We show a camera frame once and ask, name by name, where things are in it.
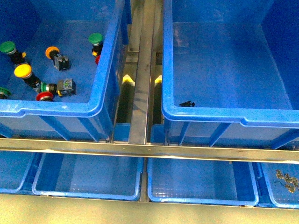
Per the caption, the yellow mushroom push button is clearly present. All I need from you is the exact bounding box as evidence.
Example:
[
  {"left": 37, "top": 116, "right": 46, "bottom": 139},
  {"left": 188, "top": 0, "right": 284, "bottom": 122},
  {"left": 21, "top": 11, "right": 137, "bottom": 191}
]
[{"left": 14, "top": 64, "right": 41, "bottom": 93}]

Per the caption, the small black clip part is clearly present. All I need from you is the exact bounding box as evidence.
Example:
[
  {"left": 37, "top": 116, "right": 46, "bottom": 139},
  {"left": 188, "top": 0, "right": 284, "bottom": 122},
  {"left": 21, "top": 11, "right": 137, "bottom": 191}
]
[{"left": 179, "top": 100, "right": 195, "bottom": 107}]

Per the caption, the lower blue tray middle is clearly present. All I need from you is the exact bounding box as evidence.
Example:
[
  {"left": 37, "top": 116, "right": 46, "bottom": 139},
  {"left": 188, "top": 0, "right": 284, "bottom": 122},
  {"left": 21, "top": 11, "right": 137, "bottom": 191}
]
[{"left": 147, "top": 158, "right": 259, "bottom": 206}]

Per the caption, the green flat push button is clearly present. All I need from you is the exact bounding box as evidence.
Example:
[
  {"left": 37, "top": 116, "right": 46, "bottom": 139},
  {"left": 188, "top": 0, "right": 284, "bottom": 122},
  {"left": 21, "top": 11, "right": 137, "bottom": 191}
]
[{"left": 41, "top": 78, "right": 77, "bottom": 97}]

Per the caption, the blue left plastic bin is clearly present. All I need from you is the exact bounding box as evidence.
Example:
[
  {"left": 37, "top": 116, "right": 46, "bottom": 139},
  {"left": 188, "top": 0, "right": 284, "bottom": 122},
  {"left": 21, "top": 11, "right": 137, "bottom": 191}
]
[{"left": 0, "top": 0, "right": 131, "bottom": 142}]

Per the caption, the blue plastic bin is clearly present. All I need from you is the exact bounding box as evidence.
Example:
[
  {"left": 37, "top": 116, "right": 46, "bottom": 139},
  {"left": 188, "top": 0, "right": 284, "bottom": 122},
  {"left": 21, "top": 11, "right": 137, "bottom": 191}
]
[
  {"left": 162, "top": 0, "right": 299, "bottom": 149},
  {"left": 0, "top": 0, "right": 131, "bottom": 142}
]

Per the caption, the green mushroom button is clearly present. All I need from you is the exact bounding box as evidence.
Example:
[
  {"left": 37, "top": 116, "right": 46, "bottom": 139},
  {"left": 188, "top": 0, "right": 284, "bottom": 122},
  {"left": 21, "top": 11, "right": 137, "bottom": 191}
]
[
  {"left": 88, "top": 33, "right": 103, "bottom": 57},
  {"left": 0, "top": 41, "right": 29, "bottom": 67}
]

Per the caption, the blue middle plastic bin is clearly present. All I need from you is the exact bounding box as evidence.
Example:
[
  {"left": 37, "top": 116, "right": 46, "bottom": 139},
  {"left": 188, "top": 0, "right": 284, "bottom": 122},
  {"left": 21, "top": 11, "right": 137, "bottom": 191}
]
[{"left": 162, "top": 0, "right": 299, "bottom": 149}]

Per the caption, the orange push button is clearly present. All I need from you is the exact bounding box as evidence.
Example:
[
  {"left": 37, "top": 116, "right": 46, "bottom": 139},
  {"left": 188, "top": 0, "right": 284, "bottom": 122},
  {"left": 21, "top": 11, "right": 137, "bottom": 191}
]
[{"left": 45, "top": 46, "right": 70, "bottom": 71}]

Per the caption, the red push button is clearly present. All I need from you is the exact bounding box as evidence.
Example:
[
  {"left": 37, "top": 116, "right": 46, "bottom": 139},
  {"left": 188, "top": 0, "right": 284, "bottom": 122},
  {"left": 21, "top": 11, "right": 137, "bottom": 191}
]
[{"left": 36, "top": 91, "right": 54, "bottom": 102}]

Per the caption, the lower blue tray left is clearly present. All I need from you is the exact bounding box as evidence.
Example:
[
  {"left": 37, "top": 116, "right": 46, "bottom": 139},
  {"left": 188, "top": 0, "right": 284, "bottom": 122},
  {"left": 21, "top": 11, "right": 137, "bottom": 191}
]
[{"left": 32, "top": 154, "right": 143, "bottom": 201}]

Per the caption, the lower blue tray far-left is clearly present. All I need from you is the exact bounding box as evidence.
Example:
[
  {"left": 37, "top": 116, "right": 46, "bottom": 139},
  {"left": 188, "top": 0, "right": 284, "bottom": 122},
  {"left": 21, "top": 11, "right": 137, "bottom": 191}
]
[{"left": 0, "top": 151, "right": 43, "bottom": 195}]

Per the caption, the green button at edge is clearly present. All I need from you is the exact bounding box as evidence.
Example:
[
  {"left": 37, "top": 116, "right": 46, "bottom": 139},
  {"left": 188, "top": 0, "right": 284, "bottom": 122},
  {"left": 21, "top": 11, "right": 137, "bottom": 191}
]
[{"left": 0, "top": 87, "right": 11, "bottom": 99}]

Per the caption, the lower blue tray right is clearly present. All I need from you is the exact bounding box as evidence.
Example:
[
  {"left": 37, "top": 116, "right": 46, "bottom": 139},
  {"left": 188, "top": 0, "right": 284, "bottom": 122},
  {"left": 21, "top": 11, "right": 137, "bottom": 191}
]
[{"left": 253, "top": 163, "right": 299, "bottom": 209}]

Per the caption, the green mushroom button left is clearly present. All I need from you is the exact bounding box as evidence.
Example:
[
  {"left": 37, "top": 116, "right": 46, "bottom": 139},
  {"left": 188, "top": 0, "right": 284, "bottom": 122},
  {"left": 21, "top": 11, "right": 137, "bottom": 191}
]
[{"left": 0, "top": 41, "right": 29, "bottom": 67}]

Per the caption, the pile of small metal parts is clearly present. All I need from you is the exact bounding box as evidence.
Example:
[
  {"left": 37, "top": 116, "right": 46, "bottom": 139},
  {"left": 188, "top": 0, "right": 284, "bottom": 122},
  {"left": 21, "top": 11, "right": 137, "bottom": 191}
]
[{"left": 276, "top": 169, "right": 299, "bottom": 194}]

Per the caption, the metal rack frame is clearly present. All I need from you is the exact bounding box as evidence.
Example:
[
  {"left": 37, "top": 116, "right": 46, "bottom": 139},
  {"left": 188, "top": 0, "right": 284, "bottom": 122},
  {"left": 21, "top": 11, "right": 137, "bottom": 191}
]
[{"left": 0, "top": 0, "right": 299, "bottom": 203}]

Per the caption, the red button behind wall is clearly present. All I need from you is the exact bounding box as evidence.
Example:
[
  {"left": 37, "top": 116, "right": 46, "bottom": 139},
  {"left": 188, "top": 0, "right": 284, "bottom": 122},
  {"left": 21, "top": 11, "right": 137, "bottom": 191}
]
[{"left": 95, "top": 55, "right": 100, "bottom": 65}]

